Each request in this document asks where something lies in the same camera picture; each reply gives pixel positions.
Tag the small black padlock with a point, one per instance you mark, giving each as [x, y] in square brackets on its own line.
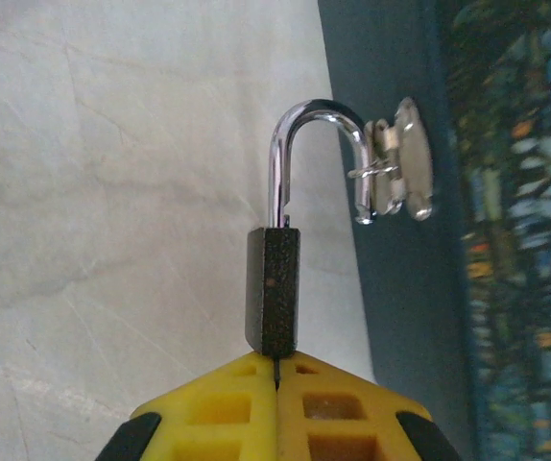
[280, 288]

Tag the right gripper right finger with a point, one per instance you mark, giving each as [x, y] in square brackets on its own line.
[333, 408]

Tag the silver tin hasp latch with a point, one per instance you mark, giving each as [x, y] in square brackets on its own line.
[414, 144]

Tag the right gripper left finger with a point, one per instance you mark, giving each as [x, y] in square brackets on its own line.
[218, 408]

